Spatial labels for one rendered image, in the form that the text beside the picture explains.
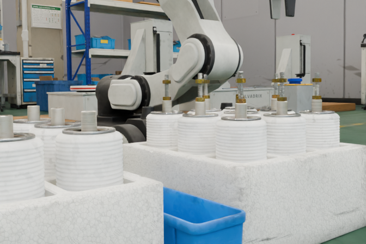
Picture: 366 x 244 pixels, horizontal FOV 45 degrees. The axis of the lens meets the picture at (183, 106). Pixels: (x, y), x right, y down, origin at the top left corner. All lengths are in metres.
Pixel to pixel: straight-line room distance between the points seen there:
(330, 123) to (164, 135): 0.36
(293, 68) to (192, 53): 3.41
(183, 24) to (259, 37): 6.13
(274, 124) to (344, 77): 5.78
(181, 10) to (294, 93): 0.48
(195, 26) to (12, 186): 0.95
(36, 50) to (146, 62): 4.06
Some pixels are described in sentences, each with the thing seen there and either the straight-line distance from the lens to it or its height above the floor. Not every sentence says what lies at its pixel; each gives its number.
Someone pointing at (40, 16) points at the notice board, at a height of 1.38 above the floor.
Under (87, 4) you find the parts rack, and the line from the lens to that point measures 6.04.
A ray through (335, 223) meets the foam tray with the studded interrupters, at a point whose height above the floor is 0.03.
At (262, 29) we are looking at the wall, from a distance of 7.53.
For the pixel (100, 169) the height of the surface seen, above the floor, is 0.20.
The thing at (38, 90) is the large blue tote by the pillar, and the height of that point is 0.25.
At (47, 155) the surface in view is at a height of 0.21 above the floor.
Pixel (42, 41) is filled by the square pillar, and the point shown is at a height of 0.99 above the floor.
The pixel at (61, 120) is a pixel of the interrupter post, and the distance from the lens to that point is 0.76.
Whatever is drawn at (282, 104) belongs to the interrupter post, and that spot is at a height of 0.27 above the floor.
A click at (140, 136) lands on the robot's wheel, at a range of 1.29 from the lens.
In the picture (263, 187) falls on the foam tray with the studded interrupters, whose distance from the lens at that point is 0.79.
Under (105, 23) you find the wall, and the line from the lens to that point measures 10.50.
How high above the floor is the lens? 0.32
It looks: 3 degrees down
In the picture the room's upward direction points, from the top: 1 degrees counter-clockwise
